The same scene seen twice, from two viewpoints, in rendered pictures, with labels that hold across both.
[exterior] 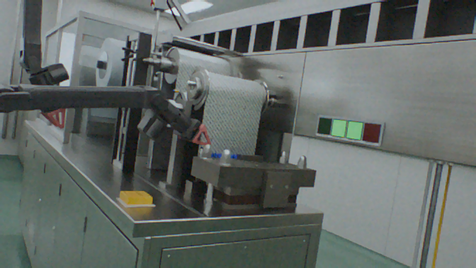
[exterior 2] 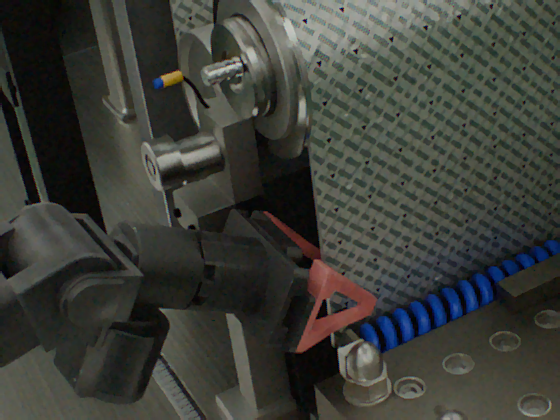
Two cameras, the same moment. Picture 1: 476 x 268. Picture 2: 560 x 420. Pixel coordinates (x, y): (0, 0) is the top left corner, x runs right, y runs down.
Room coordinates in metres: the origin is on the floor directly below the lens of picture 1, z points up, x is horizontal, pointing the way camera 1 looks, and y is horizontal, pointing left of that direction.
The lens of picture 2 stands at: (0.61, 0.01, 1.56)
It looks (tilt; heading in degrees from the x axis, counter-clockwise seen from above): 33 degrees down; 12
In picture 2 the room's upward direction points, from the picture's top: 8 degrees counter-clockwise
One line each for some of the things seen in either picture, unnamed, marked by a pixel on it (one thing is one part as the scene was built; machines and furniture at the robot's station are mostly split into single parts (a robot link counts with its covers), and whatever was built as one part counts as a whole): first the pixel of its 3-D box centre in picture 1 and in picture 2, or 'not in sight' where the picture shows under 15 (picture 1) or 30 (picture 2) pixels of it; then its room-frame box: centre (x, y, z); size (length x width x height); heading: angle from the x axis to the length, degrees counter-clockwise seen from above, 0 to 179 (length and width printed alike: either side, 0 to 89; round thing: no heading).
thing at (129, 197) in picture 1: (135, 198); not in sight; (1.01, 0.25, 0.91); 0.07 x 0.07 x 0.02; 36
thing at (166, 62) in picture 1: (165, 64); not in sight; (1.47, 0.32, 1.33); 0.06 x 0.06 x 0.06; 36
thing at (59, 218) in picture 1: (106, 228); not in sight; (2.07, 0.66, 0.43); 2.52 x 0.64 x 0.86; 36
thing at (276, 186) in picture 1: (276, 189); not in sight; (1.16, -0.14, 0.96); 0.10 x 0.03 x 0.11; 126
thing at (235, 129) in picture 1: (230, 133); (449, 200); (1.30, 0.03, 1.11); 0.23 x 0.01 x 0.18; 126
